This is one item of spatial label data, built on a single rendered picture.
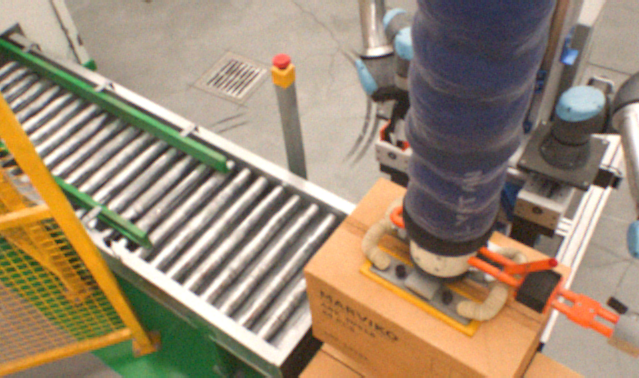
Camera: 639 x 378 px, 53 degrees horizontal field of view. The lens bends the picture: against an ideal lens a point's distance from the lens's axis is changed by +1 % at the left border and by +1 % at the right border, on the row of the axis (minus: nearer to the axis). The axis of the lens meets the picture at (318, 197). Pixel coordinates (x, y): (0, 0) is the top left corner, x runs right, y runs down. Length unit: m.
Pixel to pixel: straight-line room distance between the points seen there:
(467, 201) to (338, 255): 0.52
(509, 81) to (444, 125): 0.14
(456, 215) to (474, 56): 0.44
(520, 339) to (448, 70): 0.80
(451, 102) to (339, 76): 2.80
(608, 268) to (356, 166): 1.32
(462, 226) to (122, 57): 3.32
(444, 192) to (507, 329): 0.48
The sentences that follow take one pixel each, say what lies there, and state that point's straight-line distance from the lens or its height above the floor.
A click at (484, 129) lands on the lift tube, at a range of 1.19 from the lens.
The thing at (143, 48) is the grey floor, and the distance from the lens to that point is 4.45.
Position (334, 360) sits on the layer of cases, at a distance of 2.19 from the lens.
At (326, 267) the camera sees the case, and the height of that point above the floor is 1.08.
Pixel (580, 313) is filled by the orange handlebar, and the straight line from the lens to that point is 1.58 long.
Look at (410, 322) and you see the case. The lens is 1.66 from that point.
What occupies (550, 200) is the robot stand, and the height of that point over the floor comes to 0.99.
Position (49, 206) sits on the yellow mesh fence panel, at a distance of 2.17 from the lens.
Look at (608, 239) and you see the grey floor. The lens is 3.29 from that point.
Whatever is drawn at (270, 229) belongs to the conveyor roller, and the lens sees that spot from 2.50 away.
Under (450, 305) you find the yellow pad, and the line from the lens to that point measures 1.66.
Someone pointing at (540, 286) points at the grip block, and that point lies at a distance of 1.59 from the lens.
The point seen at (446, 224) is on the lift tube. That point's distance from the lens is 1.42.
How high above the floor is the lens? 2.54
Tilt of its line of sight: 51 degrees down
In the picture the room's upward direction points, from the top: 7 degrees counter-clockwise
